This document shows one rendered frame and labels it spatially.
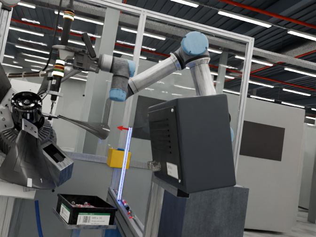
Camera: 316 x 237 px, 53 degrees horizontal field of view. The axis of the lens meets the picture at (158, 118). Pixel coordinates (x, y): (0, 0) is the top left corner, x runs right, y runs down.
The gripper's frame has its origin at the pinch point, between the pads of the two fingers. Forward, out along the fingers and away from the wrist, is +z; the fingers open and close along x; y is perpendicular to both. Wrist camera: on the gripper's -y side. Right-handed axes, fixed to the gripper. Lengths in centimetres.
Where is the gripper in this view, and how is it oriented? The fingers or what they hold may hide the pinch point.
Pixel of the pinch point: (55, 47)
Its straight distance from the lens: 146.0
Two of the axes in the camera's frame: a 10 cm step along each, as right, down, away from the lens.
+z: -9.5, -1.8, -2.5
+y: -1.6, 9.8, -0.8
